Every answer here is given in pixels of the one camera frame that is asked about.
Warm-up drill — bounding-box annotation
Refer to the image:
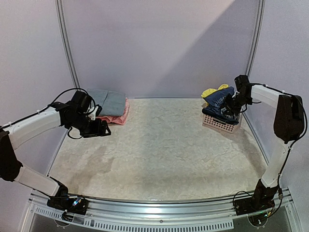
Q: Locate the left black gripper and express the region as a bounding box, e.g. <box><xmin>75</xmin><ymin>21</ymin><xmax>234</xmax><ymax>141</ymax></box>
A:
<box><xmin>68</xmin><ymin>113</ymin><xmax>112</xmax><ymax>138</ymax></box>

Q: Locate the navy printed t-shirt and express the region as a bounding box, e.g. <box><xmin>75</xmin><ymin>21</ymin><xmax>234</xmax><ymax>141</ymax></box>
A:
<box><xmin>202</xmin><ymin>86</ymin><xmax>239</xmax><ymax>125</ymax></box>

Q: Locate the grey-blue button shirt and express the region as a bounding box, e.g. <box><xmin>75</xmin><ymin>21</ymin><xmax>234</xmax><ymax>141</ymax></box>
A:
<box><xmin>87</xmin><ymin>88</ymin><xmax>126</xmax><ymax>116</ymax></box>

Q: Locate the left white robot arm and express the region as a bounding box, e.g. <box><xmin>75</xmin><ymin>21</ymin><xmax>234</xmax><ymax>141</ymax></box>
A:
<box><xmin>0</xmin><ymin>102</ymin><xmax>111</xmax><ymax>210</ymax></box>

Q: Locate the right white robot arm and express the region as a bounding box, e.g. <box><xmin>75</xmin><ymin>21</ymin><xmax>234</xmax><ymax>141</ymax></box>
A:
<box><xmin>224</xmin><ymin>81</ymin><xmax>306</xmax><ymax>189</ymax></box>

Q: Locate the pink perforated laundry basket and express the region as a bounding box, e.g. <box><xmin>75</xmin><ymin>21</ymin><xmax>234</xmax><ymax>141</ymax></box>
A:
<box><xmin>202</xmin><ymin>115</ymin><xmax>242</xmax><ymax>134</ymax></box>

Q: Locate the pink folded garment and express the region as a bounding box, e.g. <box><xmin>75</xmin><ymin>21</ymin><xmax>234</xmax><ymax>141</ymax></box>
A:
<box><xmin>97</xmin><ymin>98</ymin><xmax>130</xmax><ymax>125</ymax></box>

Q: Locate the yellow garment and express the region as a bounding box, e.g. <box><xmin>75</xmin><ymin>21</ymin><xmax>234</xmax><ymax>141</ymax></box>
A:
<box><xmin>201</xmin><ymin>84</ymin><xmax>229</xmax><ymax>98</ymax></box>

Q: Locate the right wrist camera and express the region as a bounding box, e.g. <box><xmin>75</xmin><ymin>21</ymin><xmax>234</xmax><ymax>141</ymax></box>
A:
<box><xmin>234</xmin><ymin>74</ymin><xmax>249</xmax><ymax>91</ymax></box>

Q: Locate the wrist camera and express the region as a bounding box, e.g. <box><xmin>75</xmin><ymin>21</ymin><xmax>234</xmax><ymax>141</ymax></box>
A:
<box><xmin>70</xmin><ymin>91</ymin><xmax>92</xmax><ymax>114</ymax></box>
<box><xmin>234</xmin><ymin>74</ymin><xmax>249</xmax><ymax>91</ymax></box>

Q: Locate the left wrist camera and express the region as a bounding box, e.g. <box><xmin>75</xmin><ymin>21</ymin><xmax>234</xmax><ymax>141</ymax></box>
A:
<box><xmin>70</xmin><ymin>91</ymin><xmax>92</xmax><ymax>114</ymax></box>

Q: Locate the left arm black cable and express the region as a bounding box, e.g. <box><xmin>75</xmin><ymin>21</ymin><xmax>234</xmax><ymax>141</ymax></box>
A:
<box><xmin>45</xmin><ymin>87</ymin><xmax>89</xmax><ymax>109</ymax></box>

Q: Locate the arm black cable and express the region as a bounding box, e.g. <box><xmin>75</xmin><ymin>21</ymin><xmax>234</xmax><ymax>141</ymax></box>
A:
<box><xmin>277</xmin><ymin>95</ymin><xmax>304</xmax><ymax>174</ymax></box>
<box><xmin>45</xmin><ymin>87</ymin><xmax>89</xmax><ymax>109</ymax></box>

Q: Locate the right aluminium wall post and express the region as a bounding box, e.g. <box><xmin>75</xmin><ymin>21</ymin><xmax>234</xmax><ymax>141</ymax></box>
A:
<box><xmin>245</xmin><ymin>0</ymin><xmax>266</xmax><ymax>77</ymax></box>

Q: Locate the aluminium wall post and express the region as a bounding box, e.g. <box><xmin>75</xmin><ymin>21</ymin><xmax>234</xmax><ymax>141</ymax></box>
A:
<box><xmin>55</xmin><ymin>0</ymin><xmax>81</xmax><ymax>88</ymax></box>
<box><xmin>245</xmin><ymin>0</ymin><xmax>266</xmax><ymax>77</ymax></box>

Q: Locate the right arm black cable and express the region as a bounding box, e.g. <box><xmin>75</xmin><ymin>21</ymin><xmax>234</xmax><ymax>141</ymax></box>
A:
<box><xmin>277</xmin><ymin>95</ymin><xmax>304</xmax><ymax>174</ymax></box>

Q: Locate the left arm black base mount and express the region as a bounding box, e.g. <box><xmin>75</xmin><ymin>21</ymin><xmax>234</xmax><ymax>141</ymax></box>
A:
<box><xmin>47</xmin><ymin>185</ymin><xmax>89</xmax><ymax>215</ymax></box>

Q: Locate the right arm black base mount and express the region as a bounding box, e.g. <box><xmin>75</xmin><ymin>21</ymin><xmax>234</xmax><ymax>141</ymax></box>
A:
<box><xmin>232</xmin><ymin>180</ymin><xmax>283</xmax><ymax>227</ymax></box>

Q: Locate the aluminium front rail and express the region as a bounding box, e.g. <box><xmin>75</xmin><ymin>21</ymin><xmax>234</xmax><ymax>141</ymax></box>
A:
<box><xmin>21</xmin><ymin>188</ymin><xmax>305</xmax><ymax>232</ymax></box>

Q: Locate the left aluminium wall post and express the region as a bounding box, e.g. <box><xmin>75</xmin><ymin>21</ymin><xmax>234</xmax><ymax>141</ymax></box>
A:
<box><xmin>55</xmin><ymin>0</ymin><xmax>81</xmax><ymax>88</ymax></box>

